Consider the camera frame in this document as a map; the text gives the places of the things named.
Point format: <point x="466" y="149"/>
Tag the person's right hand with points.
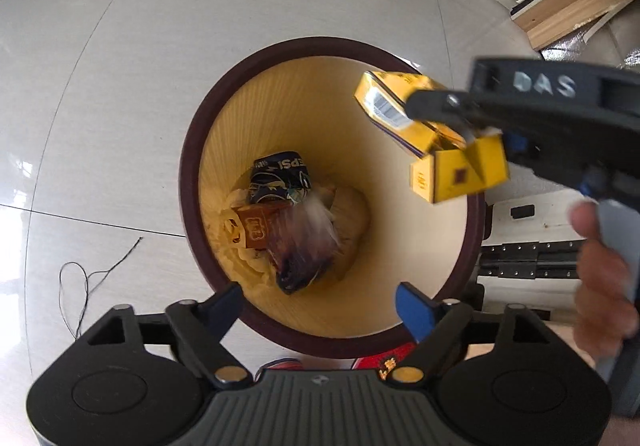
<point x="597" y="296"/>

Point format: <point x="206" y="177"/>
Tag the orange brown snack packet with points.
<point x="252" y="228"/>

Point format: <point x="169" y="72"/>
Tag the yellow cardboard box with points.
<point x="450" y="176"/>

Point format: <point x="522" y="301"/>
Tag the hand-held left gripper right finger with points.
<point x="415" y="312"/>

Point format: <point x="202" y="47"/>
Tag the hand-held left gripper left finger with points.
<point x="225" y="307"/>

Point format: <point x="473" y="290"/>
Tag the red blue striped shoe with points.
<point x="282" y="365"/>

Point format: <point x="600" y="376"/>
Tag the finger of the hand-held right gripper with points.
<point x="515" y="146"/>
<point x="440" y="105"/>

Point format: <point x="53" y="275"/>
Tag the red printed packet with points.
<point x="385" y="358"/>

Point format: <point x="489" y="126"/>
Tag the wooden trash bin dark rim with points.
<point x="400" y="276"/>

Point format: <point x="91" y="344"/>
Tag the dark blue drink can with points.
<point x="280" y="176"/>

